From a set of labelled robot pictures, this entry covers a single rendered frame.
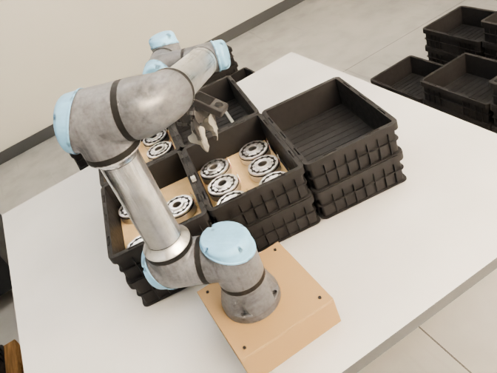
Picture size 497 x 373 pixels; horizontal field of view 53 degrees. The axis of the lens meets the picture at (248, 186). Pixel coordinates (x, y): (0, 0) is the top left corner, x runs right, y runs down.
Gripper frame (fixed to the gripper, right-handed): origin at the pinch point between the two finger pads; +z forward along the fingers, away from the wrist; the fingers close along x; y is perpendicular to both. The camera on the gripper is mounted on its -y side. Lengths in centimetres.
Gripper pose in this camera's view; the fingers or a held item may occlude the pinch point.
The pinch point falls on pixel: (212, 142)
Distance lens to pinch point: 154.2
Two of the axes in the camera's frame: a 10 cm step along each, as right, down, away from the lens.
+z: 3.1, 7.7, 5.6
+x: -4.3, 6.4, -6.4
